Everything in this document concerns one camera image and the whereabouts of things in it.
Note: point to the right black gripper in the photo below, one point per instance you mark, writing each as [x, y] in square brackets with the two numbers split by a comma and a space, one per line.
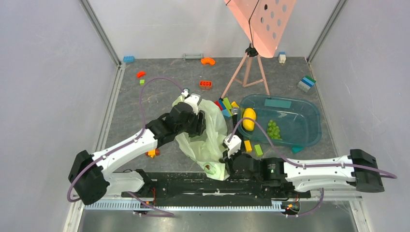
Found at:
[229, 159]

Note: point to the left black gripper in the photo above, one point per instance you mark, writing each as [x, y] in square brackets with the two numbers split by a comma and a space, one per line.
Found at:
[198, 127]

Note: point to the green avocado plastic bag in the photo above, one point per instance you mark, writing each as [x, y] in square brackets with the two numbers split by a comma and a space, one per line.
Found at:
[206, 150]

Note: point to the yellow fake mango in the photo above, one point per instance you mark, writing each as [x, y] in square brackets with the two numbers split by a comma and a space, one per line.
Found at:
[250, 116]

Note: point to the green fake fruit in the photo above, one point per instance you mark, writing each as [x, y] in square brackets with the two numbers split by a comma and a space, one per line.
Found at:
[273, 130]

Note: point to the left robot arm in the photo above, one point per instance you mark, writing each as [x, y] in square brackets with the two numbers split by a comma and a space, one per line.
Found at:
[93, 176]

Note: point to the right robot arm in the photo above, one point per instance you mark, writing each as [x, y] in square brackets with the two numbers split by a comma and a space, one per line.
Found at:
[358, 170]

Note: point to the yellow wooden block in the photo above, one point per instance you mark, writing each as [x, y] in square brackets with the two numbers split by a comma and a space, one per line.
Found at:
[248, 147]

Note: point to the green wooden block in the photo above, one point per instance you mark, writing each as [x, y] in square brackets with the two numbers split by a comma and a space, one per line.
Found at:
[258, 150]

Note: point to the red small block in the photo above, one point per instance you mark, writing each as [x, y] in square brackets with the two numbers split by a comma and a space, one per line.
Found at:
[217, 103]

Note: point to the blue lego block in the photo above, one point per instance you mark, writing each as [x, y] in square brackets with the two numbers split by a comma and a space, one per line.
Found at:
[226, 113]

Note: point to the long green block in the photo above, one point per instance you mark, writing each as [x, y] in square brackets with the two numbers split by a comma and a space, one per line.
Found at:
[227, 103]

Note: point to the red lego brick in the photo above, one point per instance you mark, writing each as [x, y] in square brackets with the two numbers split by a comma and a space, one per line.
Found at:
[205, 85]

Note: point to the black microphone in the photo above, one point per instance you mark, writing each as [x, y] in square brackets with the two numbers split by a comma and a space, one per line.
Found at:
[235, 115]

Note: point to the yellow triangular block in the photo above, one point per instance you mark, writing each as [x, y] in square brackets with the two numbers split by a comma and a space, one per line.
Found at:
[234, 105]

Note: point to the orange yellow toy car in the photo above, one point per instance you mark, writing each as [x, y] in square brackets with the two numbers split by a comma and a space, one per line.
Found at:
[153, 153]

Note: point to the teal small block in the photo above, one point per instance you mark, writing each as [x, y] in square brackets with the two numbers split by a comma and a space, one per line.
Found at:
[297, 149]

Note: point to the orange curved block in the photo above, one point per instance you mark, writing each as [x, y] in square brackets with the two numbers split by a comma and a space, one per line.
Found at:
[208, 61]

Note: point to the small green cube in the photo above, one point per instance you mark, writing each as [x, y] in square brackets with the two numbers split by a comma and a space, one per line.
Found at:
[142, 82]

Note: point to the red arch block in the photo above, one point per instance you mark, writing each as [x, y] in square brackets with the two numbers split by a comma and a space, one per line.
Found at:
[140, 74]

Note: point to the teal plastic tub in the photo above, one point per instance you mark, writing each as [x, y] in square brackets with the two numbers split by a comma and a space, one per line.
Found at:
[298, 120]

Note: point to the pink tripod stand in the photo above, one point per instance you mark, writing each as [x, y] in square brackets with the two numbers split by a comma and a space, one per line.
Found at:
[247, 59]

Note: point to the blue lego brick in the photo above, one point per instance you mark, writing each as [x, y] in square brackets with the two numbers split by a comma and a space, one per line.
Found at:
[128, 59]

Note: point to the grey blue green brick stack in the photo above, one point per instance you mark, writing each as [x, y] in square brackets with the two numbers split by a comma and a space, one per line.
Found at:
[306, 83]

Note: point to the white blue small brick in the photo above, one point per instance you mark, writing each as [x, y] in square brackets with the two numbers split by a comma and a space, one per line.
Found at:
[281, 57]

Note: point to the pink perforated panel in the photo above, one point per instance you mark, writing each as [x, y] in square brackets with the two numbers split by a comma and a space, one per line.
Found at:
[263, 21]

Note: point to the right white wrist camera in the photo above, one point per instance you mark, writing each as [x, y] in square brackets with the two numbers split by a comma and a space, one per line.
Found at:
[232, 144]

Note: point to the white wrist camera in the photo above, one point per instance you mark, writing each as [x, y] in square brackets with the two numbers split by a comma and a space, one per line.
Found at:
[191, 99]
[232, 144]

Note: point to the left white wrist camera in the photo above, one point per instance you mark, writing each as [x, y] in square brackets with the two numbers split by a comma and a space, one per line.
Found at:
[191, 99]

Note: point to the grey metal handle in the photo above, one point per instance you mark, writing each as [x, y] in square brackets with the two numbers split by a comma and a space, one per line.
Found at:
[192, 56]

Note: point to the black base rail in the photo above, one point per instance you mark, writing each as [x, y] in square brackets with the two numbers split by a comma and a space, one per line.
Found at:
[196, 189]

